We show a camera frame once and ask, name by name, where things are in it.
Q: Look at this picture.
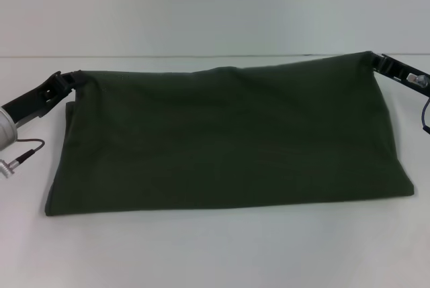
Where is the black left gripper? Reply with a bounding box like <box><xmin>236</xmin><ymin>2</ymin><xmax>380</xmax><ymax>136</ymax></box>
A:
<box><xmin>1</xmin><ymin>70</ymin><xmax>85</xmax><ymax>124</ymax></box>

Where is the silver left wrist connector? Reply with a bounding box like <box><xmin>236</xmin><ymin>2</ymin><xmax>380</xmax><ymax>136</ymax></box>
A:
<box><xmin>0</xmin><ymin>156</ymin><xmax>16</xmax><ymax>180</ymax></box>

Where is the dark green t-shirt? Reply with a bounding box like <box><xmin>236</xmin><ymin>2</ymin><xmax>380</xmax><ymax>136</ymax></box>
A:
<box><xmin>44</xmin><ymin>51</ymin><xmax>419</xmax><ymax>218</ymax></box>

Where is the dark right gripper cable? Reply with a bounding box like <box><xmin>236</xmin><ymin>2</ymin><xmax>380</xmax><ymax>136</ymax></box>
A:
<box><xmin>421</xmin><ymin>97</ymin><xmax>430</xmax><ymax>133</ymax></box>

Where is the grey left gripper cable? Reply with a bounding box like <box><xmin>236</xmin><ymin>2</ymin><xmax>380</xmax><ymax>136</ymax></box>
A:
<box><xmin>11</xmin><ymin>138</ymin><xmax>46</xmax><ymax>165</ymax></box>

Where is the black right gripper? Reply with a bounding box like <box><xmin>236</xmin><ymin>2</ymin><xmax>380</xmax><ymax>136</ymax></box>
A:
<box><xmin>365</xmin><ymin>51</ymin><xmax>430</xmax><ymax>98</ymax></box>

